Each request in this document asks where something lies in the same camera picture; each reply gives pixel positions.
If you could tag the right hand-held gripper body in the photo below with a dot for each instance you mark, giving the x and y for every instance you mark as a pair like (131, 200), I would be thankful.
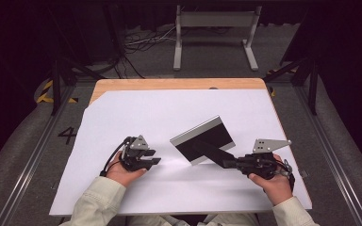
(259, 164)

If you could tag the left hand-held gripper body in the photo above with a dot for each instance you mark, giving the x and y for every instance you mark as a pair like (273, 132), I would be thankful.
(133, 153)

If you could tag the silver frame with black kickstand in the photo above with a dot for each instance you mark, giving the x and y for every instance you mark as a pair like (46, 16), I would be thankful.
(213, 135)

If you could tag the person's left hand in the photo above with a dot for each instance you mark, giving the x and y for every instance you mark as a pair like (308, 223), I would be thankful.
(121, 175)

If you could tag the person's right hand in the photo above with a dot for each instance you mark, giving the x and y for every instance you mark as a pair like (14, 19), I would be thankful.
(276, 188)

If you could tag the white table sheet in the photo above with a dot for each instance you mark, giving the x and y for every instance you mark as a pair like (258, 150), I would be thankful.
(169, 188)

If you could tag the person's body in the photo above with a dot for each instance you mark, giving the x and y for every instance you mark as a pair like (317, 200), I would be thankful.
(232, 221)

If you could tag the black metal stand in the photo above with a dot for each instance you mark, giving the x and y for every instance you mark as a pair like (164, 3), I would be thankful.
(312, 91)
(55, 88)

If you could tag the yellow and black floor tape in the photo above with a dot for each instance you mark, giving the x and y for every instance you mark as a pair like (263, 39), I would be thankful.
(45, 89)

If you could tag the white metal stand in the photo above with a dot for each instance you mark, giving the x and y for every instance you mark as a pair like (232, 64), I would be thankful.
(215, 19)

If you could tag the small metal floor bracket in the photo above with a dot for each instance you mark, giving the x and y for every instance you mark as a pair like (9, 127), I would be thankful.
(303, 173)

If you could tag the aluminium floor rail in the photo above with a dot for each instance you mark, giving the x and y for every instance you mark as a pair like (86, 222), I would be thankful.
(330, 150)
(34, 157)

